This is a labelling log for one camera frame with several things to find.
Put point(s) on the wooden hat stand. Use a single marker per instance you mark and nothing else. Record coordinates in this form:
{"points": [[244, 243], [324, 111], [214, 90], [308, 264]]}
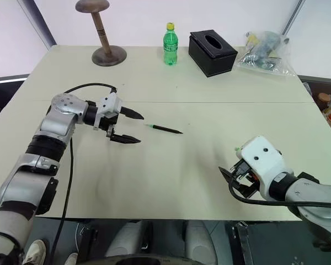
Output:
{"points": [[103, 33]]}

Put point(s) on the white rounded robot leg shell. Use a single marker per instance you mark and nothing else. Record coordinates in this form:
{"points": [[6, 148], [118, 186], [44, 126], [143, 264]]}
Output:
{"points": [[127, 238], [201, 243]]}

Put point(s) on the green plastic bottle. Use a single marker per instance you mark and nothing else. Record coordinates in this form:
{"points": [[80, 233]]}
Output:
{"points": [[170, 45]]}

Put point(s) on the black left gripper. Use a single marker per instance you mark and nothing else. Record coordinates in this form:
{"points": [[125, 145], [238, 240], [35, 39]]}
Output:
{"points": [[109, 124]]}

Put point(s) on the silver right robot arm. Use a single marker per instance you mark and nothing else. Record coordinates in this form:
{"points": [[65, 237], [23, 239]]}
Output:
{"points": [[320, 218]]}

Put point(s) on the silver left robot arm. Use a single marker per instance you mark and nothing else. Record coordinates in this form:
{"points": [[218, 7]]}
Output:
{"points": [[58, 127]]}

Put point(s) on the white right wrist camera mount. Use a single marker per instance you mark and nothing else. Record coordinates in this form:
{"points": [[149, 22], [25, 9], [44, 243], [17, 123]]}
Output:
{"points": [[262, 157]]}

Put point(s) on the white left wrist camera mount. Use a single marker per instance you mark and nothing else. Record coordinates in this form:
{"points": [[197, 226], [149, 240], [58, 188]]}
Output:
{"points": [[110, 103]]}

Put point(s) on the small green object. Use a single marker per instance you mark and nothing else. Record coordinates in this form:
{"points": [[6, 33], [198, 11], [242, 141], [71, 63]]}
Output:
{"points": [[237, 149]]}

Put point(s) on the black tissue box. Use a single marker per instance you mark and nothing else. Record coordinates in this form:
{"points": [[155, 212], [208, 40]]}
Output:
{"points": [[212, 52]]}

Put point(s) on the grey partition frame post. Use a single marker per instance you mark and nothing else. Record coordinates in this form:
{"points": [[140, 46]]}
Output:
{"points": [[38, 25], [293, 15]]}

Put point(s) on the black metal bracket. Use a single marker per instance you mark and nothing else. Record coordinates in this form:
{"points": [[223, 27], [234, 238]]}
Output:
{"points": [[242, 243]]}

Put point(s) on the cork-lidded glass jar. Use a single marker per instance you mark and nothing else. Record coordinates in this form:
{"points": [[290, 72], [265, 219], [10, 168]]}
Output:
{"points": [[326, 100]]}

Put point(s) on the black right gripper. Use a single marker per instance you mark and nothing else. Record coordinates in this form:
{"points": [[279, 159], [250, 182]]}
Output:
{"points": [[244, 179]]}

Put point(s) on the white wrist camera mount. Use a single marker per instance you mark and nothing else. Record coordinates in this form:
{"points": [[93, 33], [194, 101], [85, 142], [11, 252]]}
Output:
{"points": [[110, 103], [262, 157]]}

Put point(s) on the black pen with green tip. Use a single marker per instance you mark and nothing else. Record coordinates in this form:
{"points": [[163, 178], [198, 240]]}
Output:
{"points": [[165, 128]]}

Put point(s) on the white sneaker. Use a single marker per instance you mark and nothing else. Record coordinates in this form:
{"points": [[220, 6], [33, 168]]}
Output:
{"points": [[36, 252], [71, 259]]}

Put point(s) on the clear plastic bag of items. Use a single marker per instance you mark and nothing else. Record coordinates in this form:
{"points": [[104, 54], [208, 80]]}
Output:
{"points": [[264, 52]]}

